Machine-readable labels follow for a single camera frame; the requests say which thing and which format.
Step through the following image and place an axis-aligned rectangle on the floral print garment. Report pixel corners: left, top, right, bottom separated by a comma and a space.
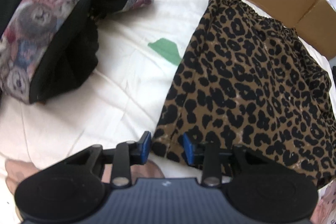
0, 0, 154, 105

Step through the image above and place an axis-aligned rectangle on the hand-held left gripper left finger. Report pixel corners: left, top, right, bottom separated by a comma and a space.
64, 132, 152, 187

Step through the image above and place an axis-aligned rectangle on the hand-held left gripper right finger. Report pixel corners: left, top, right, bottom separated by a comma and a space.
183, 133, 264, 188

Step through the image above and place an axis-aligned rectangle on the cream bear print blanket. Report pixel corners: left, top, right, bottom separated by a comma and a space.
0, 0, 336, 224

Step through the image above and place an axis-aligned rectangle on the leopard print skirt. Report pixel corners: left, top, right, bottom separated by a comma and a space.
152, 0, 336, 188

